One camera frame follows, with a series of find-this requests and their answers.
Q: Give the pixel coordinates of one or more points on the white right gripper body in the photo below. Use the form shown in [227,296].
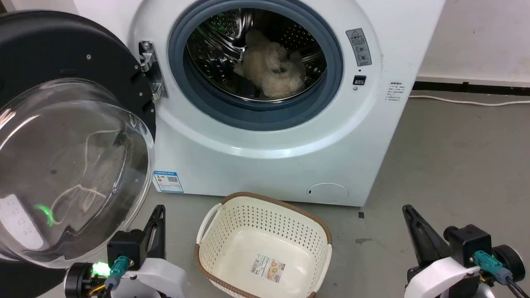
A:
[439,277]

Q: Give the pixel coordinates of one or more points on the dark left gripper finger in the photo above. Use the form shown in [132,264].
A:
[149,223]
[160,240]

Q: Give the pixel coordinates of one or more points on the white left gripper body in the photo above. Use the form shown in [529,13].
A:
[159,277]

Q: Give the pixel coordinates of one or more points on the black washer door glass bowl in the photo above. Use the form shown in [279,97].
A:
[49,49]

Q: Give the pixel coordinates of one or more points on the white text sticker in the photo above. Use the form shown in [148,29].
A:
[395,91]

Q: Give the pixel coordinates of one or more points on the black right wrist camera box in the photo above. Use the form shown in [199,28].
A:
[470,244]

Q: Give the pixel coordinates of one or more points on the beige plush toy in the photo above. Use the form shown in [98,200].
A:
[273,66]

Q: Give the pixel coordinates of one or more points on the black wall base strip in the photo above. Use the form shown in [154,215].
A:
[476,87]

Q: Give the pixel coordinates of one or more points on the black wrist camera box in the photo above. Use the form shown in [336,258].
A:
[126,247]
[470,244]

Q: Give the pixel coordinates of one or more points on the cream plastic laundry basket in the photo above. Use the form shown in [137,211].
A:
[265,223]

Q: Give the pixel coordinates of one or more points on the paper product label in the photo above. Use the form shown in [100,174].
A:
[267,269]

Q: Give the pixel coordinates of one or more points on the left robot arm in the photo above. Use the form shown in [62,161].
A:
[78,281]

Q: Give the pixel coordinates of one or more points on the round white filter cover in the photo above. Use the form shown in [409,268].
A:
[328,193]

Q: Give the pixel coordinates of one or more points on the grey warning label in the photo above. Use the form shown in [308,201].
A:
[358,46]

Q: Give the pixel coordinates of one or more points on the perforated steel washer drum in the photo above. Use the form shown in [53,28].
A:
[215,62]

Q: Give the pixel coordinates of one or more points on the white front-load washing machine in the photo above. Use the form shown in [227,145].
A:
[269,174]

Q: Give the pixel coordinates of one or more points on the blue energy label sticker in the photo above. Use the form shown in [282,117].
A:
[168,182]

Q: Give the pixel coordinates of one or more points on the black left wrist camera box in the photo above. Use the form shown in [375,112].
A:
[126,247]

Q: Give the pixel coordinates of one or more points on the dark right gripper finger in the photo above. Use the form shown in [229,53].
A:
[417,244]
[430,242]

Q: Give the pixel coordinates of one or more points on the chrome door hinge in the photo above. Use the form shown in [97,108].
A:
[150,62]

